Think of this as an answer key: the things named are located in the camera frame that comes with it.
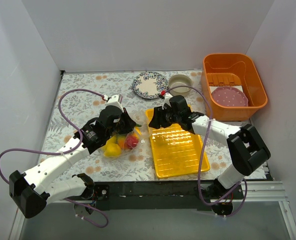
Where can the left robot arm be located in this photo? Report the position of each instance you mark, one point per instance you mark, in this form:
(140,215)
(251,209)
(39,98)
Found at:
(35,188)

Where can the blue floral plate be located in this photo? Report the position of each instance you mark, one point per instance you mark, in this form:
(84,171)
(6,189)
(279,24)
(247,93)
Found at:
(148,85)

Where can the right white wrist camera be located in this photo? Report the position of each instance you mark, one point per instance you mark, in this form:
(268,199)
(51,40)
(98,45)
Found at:
(166,99)

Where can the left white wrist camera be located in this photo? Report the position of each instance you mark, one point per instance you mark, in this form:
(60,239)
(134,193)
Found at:
(115,100)

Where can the yellow pear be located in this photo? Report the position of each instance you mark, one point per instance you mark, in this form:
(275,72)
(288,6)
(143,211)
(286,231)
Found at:
(112,150)

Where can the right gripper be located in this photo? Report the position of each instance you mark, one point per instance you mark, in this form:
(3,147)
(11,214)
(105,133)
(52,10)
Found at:
(161,117)

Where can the yellow plastic tray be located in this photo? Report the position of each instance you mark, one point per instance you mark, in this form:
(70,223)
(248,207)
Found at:
(176,152)

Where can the floral tablecloth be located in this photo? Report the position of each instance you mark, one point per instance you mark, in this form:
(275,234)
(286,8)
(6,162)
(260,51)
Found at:
(78,100)

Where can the beige ceramic bowl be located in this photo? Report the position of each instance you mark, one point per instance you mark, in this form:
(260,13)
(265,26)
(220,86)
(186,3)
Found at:
(182,83)

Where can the clear zip top bag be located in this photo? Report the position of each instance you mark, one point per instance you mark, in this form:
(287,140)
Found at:
(138,117)

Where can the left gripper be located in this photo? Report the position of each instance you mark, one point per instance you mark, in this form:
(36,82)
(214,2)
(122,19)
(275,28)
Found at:
(127,120)

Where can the orange plastic basin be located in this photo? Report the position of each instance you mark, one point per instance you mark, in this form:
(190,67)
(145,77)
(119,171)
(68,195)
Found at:
(238,72)

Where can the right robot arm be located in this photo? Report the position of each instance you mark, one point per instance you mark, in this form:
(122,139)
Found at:
(246,147)

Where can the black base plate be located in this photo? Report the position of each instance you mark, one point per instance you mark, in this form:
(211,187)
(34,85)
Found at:
(145,195)

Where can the aluminium rail frame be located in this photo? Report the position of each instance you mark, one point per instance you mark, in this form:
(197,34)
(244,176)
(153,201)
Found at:
(264,213)

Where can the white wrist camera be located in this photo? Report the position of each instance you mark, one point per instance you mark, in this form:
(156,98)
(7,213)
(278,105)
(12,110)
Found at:
(115,100)
(166,99)

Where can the red pomegranate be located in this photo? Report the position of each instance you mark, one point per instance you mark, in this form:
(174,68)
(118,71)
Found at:
(131,142)

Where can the green red mango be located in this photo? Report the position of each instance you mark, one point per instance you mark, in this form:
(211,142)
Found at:
(121,141)

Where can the pink dotted plate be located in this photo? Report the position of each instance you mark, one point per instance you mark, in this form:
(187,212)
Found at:
(228,96)

